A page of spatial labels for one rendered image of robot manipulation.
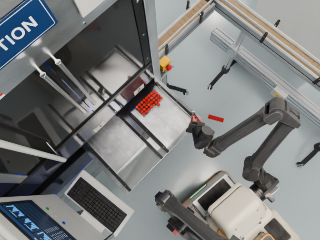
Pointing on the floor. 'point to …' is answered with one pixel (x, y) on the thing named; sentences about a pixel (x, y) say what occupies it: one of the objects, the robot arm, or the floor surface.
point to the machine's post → (152, 36)
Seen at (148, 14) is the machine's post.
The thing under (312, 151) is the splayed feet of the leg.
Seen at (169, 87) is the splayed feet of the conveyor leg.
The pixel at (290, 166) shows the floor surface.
